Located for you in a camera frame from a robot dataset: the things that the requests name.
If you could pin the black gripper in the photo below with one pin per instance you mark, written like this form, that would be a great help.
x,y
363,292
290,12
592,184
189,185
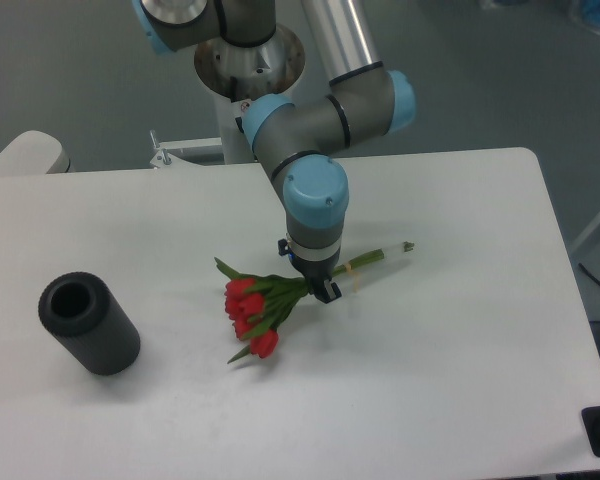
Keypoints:
x,y
315,265

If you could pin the red tulip bouquet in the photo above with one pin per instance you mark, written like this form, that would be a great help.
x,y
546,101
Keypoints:
x,y
258,305

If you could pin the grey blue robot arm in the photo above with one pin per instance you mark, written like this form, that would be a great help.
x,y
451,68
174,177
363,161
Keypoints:
x,y
294,144

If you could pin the black ribbed cylindrical vase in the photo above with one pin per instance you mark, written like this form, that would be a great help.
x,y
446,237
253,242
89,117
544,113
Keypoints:
x,y
80,312

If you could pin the white rounded chair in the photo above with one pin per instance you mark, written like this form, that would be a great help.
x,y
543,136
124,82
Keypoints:
x,y
34,153

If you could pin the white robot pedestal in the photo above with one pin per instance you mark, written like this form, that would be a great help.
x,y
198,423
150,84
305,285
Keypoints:
x,y
235,77

